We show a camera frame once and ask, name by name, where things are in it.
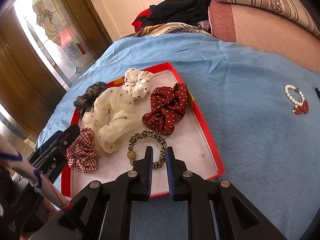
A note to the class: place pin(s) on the red bordered white tray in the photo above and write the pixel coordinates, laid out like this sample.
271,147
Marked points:
191,141

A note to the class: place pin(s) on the white blue striped sleeve forearm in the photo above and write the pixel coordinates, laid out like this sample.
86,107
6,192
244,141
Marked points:
12,159

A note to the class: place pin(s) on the stained glass door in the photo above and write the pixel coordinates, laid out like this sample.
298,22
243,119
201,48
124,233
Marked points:
55,38

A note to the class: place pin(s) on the black and red clothes pile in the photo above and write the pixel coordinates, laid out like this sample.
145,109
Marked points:
190,12

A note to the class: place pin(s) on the dark red polka-dot scrunchie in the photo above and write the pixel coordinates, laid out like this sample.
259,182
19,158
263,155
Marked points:
168,106

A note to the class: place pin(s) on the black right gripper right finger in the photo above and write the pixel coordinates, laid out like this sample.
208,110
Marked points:
216,210

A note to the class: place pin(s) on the red white plaid scrunchie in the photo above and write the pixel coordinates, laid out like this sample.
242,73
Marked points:
81,154

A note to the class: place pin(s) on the black sheer beaded scrunchie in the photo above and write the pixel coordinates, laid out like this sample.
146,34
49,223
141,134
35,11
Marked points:
85,103

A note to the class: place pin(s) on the patterned beige scarf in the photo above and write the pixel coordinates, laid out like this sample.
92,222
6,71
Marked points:
169,28

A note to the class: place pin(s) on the cream sheer dotted scrunchie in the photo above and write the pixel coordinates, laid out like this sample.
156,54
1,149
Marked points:
113,115

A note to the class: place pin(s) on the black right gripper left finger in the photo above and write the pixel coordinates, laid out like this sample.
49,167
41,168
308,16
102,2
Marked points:
103,210

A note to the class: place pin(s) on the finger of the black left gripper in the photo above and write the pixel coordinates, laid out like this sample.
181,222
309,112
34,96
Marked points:
61,140

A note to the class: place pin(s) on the pink quilted bolster cushion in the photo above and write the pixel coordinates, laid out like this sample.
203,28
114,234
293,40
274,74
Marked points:
264,31

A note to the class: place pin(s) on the white cherry print scrunchie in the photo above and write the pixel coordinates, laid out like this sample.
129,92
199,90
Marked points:
137,82

